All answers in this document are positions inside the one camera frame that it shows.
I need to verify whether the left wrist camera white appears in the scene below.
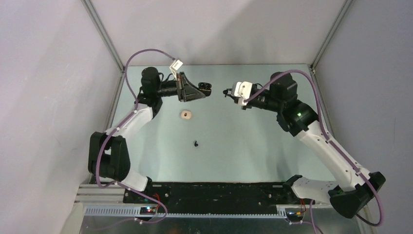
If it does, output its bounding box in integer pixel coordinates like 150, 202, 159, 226
169, 59, 183, 78

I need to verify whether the left corner aluminium post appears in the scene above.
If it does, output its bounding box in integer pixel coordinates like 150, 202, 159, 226
81, 0, 124, 72

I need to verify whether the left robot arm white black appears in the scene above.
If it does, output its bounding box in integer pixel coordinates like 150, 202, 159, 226
88, 67, 212, 203

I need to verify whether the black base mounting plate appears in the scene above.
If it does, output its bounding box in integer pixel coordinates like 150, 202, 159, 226
123, 182, 301, 215

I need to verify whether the aluminium frame rail front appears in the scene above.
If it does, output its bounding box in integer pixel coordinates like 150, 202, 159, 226
76, 183, 310, 203

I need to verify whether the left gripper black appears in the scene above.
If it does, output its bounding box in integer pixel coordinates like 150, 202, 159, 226
155, 72, 205, 102

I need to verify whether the black earbud charging case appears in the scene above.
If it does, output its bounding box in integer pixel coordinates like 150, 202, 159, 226
198, 82, 212, 97

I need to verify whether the beige earbud charging case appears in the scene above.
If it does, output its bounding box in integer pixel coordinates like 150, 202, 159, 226
180, 110, 192, 120

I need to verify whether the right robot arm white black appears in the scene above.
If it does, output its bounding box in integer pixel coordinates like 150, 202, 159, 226
223, 70, 386, 218

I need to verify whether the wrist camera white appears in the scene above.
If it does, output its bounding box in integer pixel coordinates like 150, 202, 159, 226
231, 81, 253, 106
169, 59, 183, 78

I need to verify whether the right corner aluminium post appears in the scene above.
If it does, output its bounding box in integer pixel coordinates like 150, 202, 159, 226
310, 0, 355, 70

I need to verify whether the corner aluminium post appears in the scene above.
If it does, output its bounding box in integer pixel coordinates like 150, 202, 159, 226
81, 0, 124, 72
310, 0, 355, 70

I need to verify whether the white cable duct strip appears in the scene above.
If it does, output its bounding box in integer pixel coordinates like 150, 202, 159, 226
84, 206, 287, 218

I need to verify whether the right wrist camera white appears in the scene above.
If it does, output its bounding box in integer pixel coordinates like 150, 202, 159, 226
231, 81, 253, 106

